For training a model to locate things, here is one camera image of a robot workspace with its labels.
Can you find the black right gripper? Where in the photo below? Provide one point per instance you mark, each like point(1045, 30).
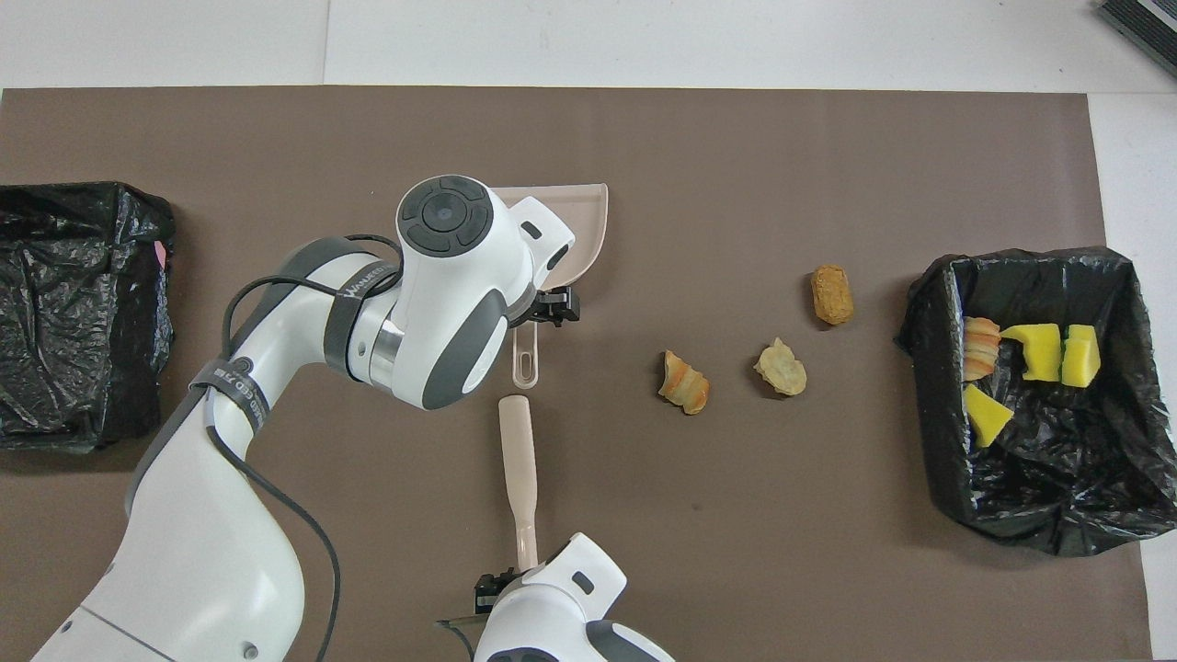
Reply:
point(508, 581)

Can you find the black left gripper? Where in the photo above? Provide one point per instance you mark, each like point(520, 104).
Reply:
point(533, 318)

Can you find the beige plastic dustpan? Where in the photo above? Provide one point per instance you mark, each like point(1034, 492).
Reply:
point(584, 230)

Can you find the orange striped toy croissant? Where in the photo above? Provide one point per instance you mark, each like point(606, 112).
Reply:
point(685, 386)

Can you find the beige hand brush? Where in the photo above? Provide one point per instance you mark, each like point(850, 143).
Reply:
point(518, 450)

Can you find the pale lumpy toy bread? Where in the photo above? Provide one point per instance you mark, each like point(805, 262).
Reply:
point(782, 370)

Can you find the brown toy croquette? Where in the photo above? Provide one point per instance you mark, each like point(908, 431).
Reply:
point(832, 294)

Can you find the tan toy bread piece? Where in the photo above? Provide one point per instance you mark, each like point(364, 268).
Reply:
point(981, 349)

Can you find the yellow sponge with green layer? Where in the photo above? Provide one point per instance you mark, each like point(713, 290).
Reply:
point(984, 418)

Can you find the yellow sponge piece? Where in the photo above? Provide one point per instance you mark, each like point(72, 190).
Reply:
point(1039, 354)
point(1082, 359)

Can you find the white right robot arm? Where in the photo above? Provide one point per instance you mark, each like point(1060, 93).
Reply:
point(561, 607)

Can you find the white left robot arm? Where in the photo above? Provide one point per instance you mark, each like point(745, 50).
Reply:
point(202, 552)

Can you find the black-bagged bin with pink spot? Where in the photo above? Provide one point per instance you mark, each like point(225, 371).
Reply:
point(92, 386)

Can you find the brown paper table mat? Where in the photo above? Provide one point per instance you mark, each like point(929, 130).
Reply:
point(736, 147)

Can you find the black grilled device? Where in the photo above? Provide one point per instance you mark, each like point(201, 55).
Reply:
point(1145, 23)

